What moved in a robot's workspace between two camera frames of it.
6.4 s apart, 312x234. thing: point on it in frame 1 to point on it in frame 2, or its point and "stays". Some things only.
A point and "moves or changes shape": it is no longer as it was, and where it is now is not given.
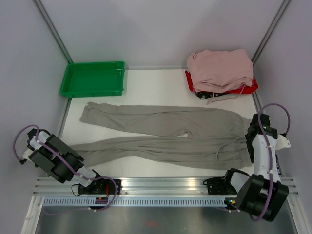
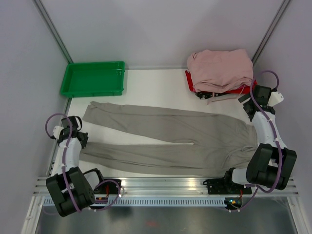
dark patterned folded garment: x=206 y=95 stays
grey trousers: x=217 y=139 moves or changes shape
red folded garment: x=243 y=90 stays
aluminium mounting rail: x=143 y=186 stays
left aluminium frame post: x=44 y=15 stays
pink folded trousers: x=216 y=71 stays
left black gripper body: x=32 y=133 to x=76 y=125
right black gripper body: x=250 y=148 to x=245 y=104
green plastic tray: x=93 y=79 stays
